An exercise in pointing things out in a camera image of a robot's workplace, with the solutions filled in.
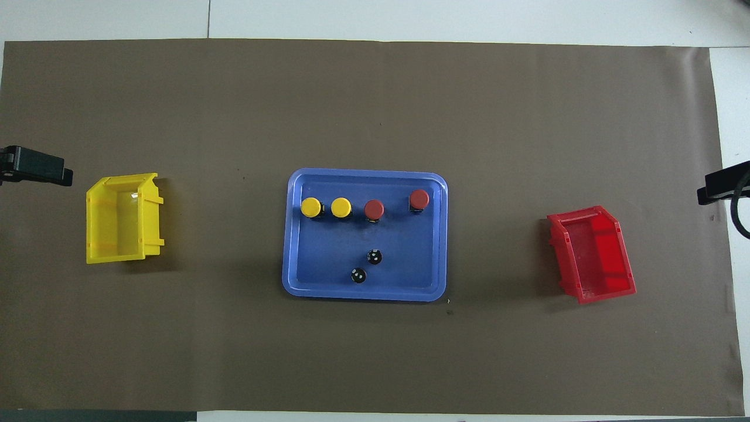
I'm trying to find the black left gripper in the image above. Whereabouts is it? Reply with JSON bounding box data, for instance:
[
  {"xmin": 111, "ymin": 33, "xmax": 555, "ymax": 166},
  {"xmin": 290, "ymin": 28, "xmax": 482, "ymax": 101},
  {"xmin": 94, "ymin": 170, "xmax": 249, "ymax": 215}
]
[{"xmin": 0, "ymin": 145, "xmax": 74, "ymax": 188}]

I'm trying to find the yellow plastic storage bin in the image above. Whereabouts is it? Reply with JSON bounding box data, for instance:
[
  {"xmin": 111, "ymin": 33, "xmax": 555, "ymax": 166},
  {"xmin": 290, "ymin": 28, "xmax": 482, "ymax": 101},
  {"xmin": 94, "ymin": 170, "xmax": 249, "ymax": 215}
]
[{"xmin": 86, "ymin": 172, "xmax": 165, "ymax": 264}]

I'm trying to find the red plastic storage bin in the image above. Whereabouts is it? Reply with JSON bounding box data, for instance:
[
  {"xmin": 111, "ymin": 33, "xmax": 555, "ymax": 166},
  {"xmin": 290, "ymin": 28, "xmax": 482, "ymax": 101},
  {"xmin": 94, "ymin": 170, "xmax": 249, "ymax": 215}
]
[{"xmin": 547, "ymin": 205, "xmax": 637, "ymax": 305}]

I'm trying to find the brown paper table mat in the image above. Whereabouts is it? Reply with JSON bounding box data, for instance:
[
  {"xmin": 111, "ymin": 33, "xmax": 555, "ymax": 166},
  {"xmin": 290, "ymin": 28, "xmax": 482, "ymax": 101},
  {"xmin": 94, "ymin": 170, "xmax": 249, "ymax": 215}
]
[{"xmin": 0, "ymin": 39, "xmax": 745, "ymax": 417}]

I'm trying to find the blue plastic tray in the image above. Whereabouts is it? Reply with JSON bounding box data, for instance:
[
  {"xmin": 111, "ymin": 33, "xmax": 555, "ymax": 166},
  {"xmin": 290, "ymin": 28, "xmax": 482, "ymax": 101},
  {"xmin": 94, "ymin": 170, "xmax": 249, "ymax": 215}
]
[{"xmin": 282, "ymin": 168, "xmax": 449, "ymax": 302}]

